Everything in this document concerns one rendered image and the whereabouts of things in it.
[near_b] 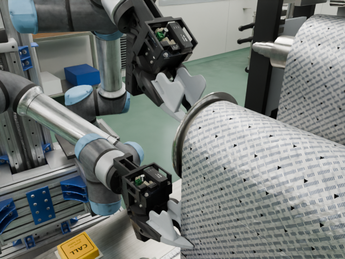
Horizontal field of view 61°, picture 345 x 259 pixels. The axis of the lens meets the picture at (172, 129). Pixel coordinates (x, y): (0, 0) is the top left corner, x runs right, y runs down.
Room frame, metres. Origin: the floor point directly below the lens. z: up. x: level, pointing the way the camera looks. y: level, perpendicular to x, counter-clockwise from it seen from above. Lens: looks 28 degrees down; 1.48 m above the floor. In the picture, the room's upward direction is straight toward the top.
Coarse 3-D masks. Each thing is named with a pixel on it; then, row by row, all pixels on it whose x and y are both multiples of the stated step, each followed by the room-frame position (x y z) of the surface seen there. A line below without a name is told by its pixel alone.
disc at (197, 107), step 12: (204, 96) 0.38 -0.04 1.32; (216, 96) 0.39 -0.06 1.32; (228, 96) 0.41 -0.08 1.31; (192, 108) 0.37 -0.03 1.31; (204, 108) 0.38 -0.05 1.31; (192, 120) 0.36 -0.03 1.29; (180, 132) 0.35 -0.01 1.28; (180, 144) 0.35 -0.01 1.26; (180, 156) 0.35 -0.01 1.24; (180, 168) 0.35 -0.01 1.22
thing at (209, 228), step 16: (192, 192) 0.33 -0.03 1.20; (192, 208) 0.33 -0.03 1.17; (208, 208) 0.30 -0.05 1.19; (192, 224) 0.32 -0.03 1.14; (208, 224) 0.30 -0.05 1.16; (224, 224) 0.28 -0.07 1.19; (240, 224) 0.26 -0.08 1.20; (192, 240) 0.32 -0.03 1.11; (208, 240) 0.30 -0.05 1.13; (224, 240) 0.28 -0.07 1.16; (240, 240) 0.26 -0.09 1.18; (256, 240) 0.24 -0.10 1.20; (192, 256) 0.32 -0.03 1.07; (208, 256) 0.30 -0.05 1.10; (224, 256) 0.28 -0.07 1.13; (240, 256) 0.26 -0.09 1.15; (256, 256) 0.24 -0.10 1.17; (272, 256) 0.23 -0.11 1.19; (288, 256) 0.21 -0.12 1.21
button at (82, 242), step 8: (72, 240) 0.48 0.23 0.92; (80, 240) 0.48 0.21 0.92; (88, 240) 0.48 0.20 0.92; (64, 248) 0.46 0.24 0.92; (72, 248) 0.46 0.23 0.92; (80, 248) 0.46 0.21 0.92; (88, 248) 0.46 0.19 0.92; (96, 248) 0.46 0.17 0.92; (64, 256) 0.44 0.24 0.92; (72, 256) 0.44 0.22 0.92; (80, 256) 0.44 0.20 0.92; (88, 256) 0.44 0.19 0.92; (96, 256) 0.45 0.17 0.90
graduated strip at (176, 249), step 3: (174, 249) 0.48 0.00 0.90; (177, 249) 0.48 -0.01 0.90; (168, 252) 0.47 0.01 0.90; (171, 252) 0.47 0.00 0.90; (174, 252) 0.47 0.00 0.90; (177, 252) 0.47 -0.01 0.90; (165, 255) 0.46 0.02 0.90; (168, 255) 0.46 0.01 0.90; (171, 255) 0.46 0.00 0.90; (174, 255) 0.46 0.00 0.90; (177, 255) 0.46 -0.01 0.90; (159, 258) 0.45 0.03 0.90; (162, 258) 0.45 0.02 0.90; (165, 258) 0.45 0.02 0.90; (168, 258) 0.45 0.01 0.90; (171, 258) 0.45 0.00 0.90
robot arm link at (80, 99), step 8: (72, 88) 1.17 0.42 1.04; (80, 88) 1.16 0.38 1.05; (88, 88) 1.15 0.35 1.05; (72, 96) 1.10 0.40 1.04; (80, 96) 1.10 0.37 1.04; (88, 96) 1.12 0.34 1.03; (96, 96) 1.13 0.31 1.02; (72, 104) 1.10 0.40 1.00; (80, 104) 1.10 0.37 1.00; (88, 104) 1.11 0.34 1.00; (96, 104) 1.11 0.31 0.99; (80, 112) 1.10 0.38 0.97; (88, 112) 1.11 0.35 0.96; (96, 112) 1.12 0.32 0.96; (88, 120) 1.11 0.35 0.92
